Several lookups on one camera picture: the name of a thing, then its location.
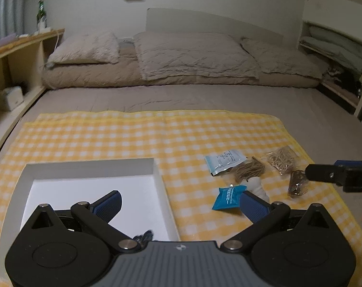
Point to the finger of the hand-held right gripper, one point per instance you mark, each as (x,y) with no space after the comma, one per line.
(347,163)
(323,173)

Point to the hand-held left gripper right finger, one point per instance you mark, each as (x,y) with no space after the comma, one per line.
(252,205)

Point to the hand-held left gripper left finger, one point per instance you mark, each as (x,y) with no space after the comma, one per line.
(109,204)

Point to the white cotton wad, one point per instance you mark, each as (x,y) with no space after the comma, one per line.
(258,187)

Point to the blue packet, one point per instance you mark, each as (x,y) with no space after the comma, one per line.
(229,198)

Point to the bag of rubber bands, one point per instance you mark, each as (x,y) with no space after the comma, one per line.
(282,158)

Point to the shallow white cardboard box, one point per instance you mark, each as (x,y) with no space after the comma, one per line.
(79,170)

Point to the white and blue pouch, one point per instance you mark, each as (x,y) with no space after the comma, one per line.
(226,160)

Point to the dark clothes pile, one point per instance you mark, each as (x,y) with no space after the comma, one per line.
(344,79)

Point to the yellow checked cloth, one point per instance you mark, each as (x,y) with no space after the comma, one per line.
(169,137)

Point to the stack of folded bedding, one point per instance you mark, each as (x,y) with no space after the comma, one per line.
(336,46)

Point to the beige fluffy pillow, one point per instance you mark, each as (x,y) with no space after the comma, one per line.
(85,47)
(279,58)

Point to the white tissue box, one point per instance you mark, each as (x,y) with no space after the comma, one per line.
(14,96)

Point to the white open shelf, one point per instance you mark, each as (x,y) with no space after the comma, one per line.
(318,9)

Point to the folded beige quilt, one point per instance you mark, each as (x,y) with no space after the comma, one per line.
(193,55)

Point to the light wooden shelf unit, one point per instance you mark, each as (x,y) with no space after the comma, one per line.
(7,65)

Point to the green glass bottle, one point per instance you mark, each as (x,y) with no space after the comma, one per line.
(41,12)

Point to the grey window curtain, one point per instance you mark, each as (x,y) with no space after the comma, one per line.
(6,15)

